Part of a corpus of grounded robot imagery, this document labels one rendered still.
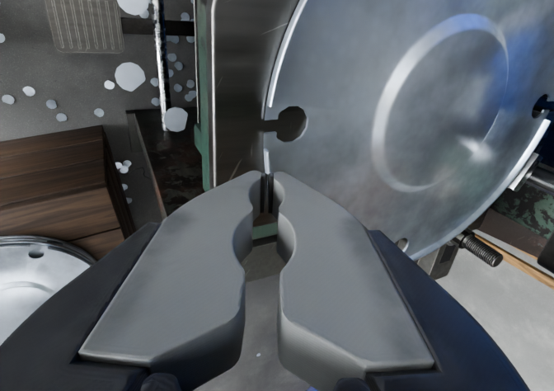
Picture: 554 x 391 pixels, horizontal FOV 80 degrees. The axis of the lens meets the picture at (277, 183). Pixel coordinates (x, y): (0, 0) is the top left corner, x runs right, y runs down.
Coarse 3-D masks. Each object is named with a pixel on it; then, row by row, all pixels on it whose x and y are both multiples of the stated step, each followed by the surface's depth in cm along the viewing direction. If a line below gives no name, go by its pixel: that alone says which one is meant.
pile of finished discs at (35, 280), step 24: (0, 240) 55; (24, 240) 56; (48, 240) 59; (0, 264) 56; (24, 264) 57; (48, 264) 59; (72, 264) 61; (0, 288) 57; (24, 288) 59; (48, 288) 61; (0, 312) 59; (24, 312) 61; (0, 336) 61
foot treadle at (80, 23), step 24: (48, 0) 59; (72, 0) 61; (96, 0) 62; (72, 24) 62; (96, 24) 64; (120, 24) 65; (144, 24) 68; (168, 24) 70; (192, 24) 72; (72, 48) 64; (96, 48) 65; (120, 48) 67
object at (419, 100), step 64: (320, 0) 17; (384, 0) 18; (448, 0) 20; (512, 0) 22; (320, 64) 19; (384, 64) 20; (448, 64) 22; (512, 64) 26; (320, 128) 21; (384, 128) 22; (448, 128) 25; (512, 128) 30; (320, 192) 23; (384, 192) 26; (448, 192) 30
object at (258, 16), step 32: (224, 0) 15; (256, 0) 16; (288, 0) 16; (224, 32) 16; (256, 32) 16; (224, 64) 16; (256, 64) 17; (224, 96) 17; (256, 96) 18; (224, 128) 18; (256, 128) 19; (288, 128) 20; (224, 160) 19; (256, 160) 20; (256, 224) 22
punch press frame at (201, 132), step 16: (160, 0) 65; (160, 16) 66; (160, 32) 67; (160, 48) 69; (160, 64) 70; (160, 80) 72; (160, 96) 73; (208, 128) 43; (208, 144) 44; (544, 144) 53; (208, 160) 46; (544, 160) 47; (208, 176) 47; (512, 192) 50; (528, 192) 47; (544, 192) 46; (496, 208) 52; (512, 208) 50; (528, 208) 48; (544, 208) 46; (272, 224) 41; (528, 224) 48; (544, 224) 46
